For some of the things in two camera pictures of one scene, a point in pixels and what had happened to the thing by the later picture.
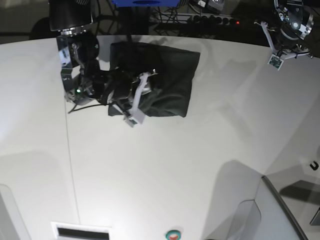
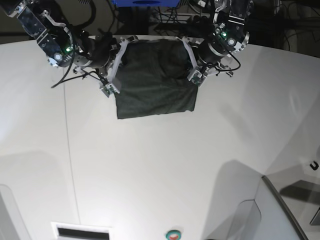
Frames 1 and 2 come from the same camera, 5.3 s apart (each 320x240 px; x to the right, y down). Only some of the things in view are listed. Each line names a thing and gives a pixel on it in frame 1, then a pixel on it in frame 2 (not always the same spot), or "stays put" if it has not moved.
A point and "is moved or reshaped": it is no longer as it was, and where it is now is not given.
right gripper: [289, 34] -> [230, 36]
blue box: [124, 3] stays put
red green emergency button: [173, 235] stays put
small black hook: [316, 166] stays put
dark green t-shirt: [170, 93] is moved or reshaped
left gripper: [83, 79] -> [61, 48]
